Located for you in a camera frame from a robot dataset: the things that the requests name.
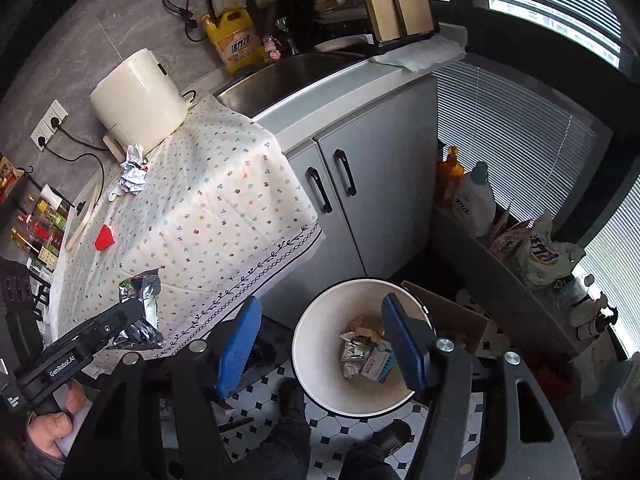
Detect silver foil snack bag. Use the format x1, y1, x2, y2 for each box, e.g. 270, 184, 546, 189
110, 266, 166, 352

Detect white paper wrapper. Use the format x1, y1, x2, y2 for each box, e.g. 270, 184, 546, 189
118, 144, 148, 194

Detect white trash bin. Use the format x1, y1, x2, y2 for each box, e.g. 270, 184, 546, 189
292, 278, 428, 418

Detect person's left hand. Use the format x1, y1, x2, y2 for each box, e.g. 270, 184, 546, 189
27, 379, 87, 460

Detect brown cardboard box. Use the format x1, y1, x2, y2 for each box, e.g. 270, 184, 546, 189
401, 281, 488, 354

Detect dotted white tablecloth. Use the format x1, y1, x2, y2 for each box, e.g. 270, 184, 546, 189
48, 94, 323, 356

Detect white laundry detergent bottle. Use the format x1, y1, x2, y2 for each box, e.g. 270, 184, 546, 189
451, 162, 496, 237

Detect white detergent refill pouch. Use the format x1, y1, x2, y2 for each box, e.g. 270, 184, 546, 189
518, 211, 586, 288

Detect orange spray bottle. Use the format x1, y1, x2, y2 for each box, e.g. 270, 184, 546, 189
434, 145, 464, 208

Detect condiment bottles rack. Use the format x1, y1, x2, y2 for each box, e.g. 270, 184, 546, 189
1, 154, 73, 282

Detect grey cabinet door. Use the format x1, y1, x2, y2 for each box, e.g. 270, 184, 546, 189
318, 76, 438, 278

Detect small crumpled white tissue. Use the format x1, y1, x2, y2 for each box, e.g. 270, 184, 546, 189
107, 185, 125, 203

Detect stainless steel sink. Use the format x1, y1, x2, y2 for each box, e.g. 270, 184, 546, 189
214, 52, 364, 117

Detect cream air fryer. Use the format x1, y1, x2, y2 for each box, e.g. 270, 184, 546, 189
89, 49, 196, 162

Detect white dish cloth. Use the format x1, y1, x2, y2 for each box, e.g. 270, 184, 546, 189
371, 35, 466, 73

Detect black dish rack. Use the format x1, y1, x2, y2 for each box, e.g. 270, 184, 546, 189
314, 0, 440, 53

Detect yellow detergent jug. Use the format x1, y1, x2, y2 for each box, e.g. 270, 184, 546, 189
201, 8, 265, 75

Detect white wall socket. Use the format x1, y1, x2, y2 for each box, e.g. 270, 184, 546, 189
30, 100, 68, 152

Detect black power cable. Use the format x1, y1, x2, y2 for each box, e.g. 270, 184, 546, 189
39, 118, 110, 212

